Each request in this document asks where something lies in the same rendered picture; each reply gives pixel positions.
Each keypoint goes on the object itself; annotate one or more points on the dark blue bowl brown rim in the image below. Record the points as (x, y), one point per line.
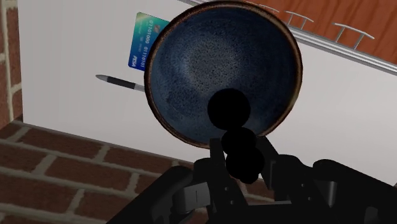
(217, 52)

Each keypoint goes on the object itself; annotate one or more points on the black and silver pen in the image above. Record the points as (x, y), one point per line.
(119, 82)

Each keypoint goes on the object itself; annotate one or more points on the blue green bank card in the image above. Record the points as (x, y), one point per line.
(142, 40)

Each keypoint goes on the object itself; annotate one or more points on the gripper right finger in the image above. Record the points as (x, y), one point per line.
(341, 186)

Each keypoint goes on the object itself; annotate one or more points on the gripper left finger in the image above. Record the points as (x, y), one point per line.
(186, 192)

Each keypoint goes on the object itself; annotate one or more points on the black lumpy three-ball object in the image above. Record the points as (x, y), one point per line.
(229, 108)

